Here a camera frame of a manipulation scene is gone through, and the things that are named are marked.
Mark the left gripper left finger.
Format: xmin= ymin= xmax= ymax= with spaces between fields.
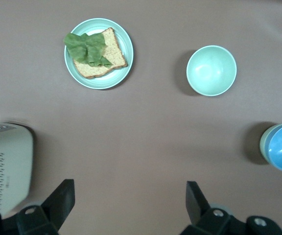
xmin=0 ymin=179 xmax=76 ymax=235

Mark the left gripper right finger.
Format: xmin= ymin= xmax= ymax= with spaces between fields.
xmin=180 ymin=181 xmax=282 ymax=235

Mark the light green bowl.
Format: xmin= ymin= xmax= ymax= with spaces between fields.
xmin=186 ymin=45 xmax=237 ymax=97
xmin=259 ymin=122 xmax=282 ymax=164

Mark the beige and chrome toaster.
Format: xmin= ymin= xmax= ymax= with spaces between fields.
xmin=0 ymin=122 xmax=35 ymax=216

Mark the brown table cloth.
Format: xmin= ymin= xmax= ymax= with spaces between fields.
xmin=0 ymin=0 xmax=282 ymax=235

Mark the light green plate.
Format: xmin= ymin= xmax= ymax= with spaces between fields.
xmin=64 ymin=17 xmax=134 ymax=90

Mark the seeded brown bread slice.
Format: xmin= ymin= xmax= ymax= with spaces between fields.
xmin=72 ymin=27 xmax=129 ymax=79

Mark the green lettuce leaf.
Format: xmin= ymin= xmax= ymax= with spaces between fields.
xmin=64 ymin=32 xmax=113 ymax=69

